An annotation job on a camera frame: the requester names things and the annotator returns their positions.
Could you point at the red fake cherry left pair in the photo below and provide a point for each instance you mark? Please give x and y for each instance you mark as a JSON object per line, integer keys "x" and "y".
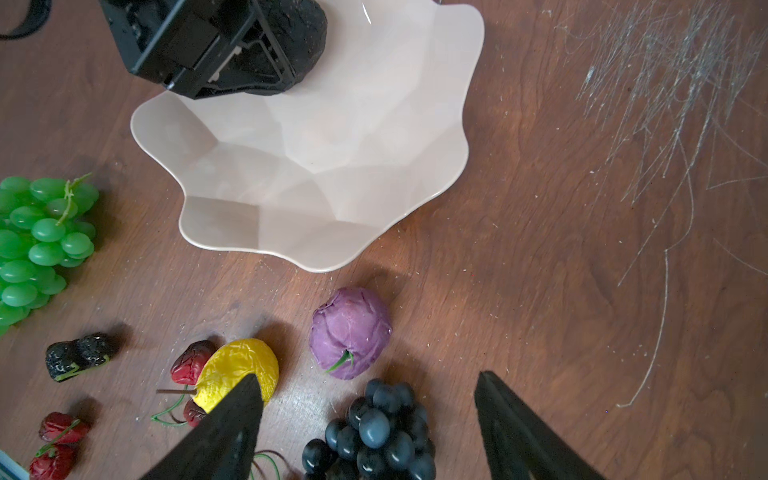
{"x": 61, "y": 428}

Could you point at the dark red fake cherry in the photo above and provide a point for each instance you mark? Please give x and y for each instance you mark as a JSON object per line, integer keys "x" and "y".
{"x": 193, "y": 414}

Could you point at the dark blue fake grape bunch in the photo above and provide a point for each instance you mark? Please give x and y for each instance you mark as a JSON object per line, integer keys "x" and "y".
{"x": 383, "y": 435}

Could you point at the purple fake fig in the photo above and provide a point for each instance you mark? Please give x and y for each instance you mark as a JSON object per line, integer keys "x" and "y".
{"x": 349, "y": 332}

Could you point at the beige wavy fruit bowl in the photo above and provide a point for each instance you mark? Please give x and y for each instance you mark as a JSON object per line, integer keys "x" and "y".
{"x": 316, "y": 174}

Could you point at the green fake grape bunch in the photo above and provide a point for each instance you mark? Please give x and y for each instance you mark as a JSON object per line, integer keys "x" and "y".
{"x": 43, "y": 230}

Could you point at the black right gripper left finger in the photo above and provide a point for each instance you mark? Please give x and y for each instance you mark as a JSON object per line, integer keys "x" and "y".
{"x": 223, "y": 445}

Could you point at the red fake cherry lower left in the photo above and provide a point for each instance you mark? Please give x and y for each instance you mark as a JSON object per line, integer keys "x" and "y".
{"x": 55, "y": 464}

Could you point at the dark fake avocado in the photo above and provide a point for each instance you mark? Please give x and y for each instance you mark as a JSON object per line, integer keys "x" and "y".
{"x": 275, "y": 52}

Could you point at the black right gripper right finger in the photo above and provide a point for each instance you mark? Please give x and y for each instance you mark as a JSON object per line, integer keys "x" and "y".
{"x": 517, "y": 442}

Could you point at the yellow fake lemon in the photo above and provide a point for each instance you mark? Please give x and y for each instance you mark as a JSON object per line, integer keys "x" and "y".
{"x": 229, "y": 365}

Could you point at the black fake berry pair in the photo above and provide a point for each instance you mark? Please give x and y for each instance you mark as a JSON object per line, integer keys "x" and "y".
{"x": 68, "y": 359}

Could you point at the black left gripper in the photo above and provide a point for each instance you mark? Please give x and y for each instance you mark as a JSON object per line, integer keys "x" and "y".
{"x": 185, "y": 46}

